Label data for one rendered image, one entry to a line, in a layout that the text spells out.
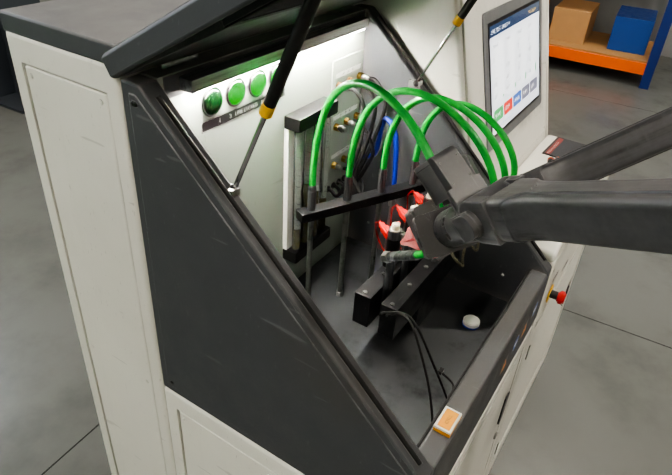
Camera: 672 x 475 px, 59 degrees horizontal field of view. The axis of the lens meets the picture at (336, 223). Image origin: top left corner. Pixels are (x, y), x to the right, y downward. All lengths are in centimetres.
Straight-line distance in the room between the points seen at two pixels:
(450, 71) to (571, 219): 85
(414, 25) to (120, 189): 74
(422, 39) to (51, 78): 78
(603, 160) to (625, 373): 188
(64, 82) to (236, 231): 38
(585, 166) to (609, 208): 41
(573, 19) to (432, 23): 503
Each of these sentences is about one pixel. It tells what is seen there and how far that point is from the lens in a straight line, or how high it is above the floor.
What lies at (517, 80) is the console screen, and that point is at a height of 124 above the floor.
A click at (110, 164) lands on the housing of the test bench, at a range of 106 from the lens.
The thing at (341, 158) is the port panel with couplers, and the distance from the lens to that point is 148.
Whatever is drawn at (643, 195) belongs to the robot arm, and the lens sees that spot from 54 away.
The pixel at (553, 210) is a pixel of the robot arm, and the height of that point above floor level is 148.
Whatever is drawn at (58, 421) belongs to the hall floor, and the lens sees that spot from 240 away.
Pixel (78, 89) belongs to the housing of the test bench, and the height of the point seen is 141.
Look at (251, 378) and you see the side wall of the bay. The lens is 108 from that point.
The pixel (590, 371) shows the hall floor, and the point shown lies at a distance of 271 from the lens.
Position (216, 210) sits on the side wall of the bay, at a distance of 90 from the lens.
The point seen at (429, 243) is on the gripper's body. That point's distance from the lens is 87.
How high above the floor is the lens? 177
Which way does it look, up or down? 33 degrees down
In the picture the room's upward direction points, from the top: 4 degrees clockwise
